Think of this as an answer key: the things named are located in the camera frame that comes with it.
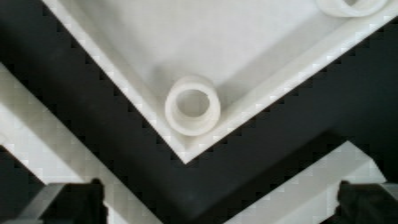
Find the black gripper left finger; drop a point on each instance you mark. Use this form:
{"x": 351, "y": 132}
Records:
{"x": 66, "y": 204}

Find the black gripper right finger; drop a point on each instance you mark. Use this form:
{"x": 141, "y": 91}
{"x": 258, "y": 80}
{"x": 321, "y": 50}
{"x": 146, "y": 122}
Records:
{"x": 367, "y": 204}

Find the white square tabletop panel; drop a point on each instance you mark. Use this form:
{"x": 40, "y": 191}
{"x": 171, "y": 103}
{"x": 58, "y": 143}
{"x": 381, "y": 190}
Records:
{"x": 251, "y": 43}

